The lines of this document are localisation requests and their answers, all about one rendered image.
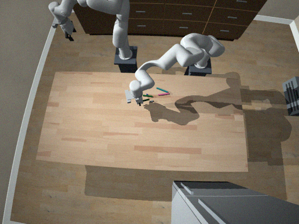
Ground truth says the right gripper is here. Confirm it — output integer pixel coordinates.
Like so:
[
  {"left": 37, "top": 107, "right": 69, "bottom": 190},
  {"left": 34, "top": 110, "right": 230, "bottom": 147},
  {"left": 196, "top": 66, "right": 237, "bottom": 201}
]
[{"left": 60, "top": 18, "right": 76, "bottom": 41}]

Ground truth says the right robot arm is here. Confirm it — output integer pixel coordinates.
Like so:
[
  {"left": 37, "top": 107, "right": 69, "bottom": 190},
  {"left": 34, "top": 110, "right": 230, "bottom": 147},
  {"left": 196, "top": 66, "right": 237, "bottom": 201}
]
[{"left": 49, "top": 0, "right": 133, "bottom": 60}]

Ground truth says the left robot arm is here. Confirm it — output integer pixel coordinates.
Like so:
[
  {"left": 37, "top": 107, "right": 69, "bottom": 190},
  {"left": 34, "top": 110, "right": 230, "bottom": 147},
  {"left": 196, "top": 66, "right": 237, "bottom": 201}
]
[{"left": 125, "top": 33, "right": 225, "bottom": 103}]

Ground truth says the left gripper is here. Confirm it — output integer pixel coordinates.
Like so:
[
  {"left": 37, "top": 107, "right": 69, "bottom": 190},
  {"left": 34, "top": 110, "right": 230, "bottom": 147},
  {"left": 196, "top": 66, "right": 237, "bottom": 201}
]
[{"left": 135, "top": 96, "right": 143, "bottom": 106}]

